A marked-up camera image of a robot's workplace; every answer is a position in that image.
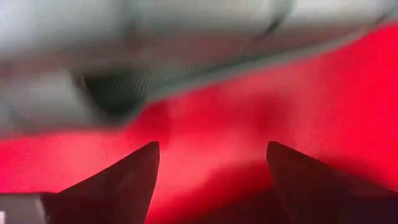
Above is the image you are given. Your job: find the red plastic storage bin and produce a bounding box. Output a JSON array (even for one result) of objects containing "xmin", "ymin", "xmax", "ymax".
[{"xmin": 0, "ymin": 23, "xmax": 398, "ymax": 224}]

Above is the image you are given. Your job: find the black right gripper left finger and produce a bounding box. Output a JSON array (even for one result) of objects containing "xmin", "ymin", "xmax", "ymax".
[{"xmin": 40, "ymin": 141, "xmax": 161, "ymax": 224}]

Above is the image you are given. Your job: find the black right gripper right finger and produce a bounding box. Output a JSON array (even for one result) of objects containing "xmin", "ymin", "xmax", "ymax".
[{"xmin": 266, "ymin": 141, "xmax": 398, "ymax": 224}]

